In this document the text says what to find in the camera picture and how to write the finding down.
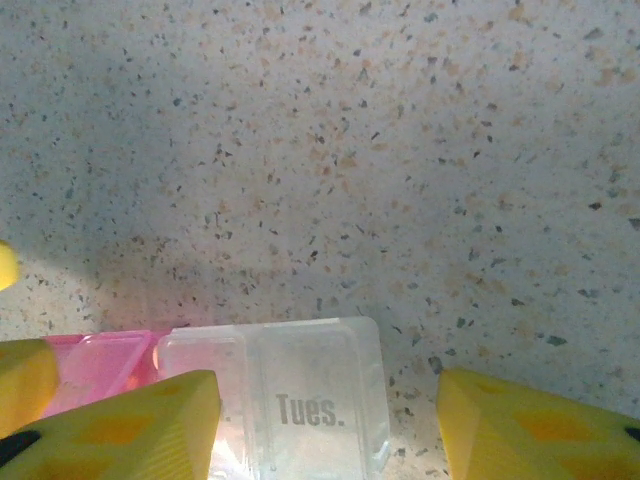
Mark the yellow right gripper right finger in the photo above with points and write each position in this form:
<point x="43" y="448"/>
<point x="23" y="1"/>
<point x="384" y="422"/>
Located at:
<point x="525" y="435"/>

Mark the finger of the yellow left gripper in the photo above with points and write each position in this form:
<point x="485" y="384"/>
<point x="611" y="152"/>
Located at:
<point x="25" y="385"/>
<point x="7" y="267"/>

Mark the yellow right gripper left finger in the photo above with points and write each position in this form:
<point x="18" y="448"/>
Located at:
<point x="125" y="435"/>

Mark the pink and clear pill organizer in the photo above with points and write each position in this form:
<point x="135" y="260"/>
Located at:
<point x="310" y="390"/>

